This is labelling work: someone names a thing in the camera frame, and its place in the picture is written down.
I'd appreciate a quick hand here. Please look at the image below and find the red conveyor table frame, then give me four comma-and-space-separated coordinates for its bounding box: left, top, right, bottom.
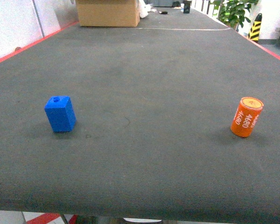
0, 21, 79, 63

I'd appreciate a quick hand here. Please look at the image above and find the green potted plant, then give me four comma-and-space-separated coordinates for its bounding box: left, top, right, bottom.
210, 0, 259, 29

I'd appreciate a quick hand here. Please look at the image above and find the yellow black striped cone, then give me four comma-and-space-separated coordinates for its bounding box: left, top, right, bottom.
247, 13, 262, 43

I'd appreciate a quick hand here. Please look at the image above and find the orange cylindrical cap 4680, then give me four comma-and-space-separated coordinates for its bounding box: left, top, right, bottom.
231, 97, 264, 138

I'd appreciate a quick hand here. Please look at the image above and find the large cardboard box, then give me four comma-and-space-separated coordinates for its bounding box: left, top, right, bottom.
76, 0, 140, 27

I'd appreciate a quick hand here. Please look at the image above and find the blue rectangular block part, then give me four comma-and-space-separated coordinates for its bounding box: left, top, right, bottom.
44, 96, 76, 133

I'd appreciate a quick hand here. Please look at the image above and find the small black box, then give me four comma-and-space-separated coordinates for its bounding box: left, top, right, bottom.
183, 0, 192, 14

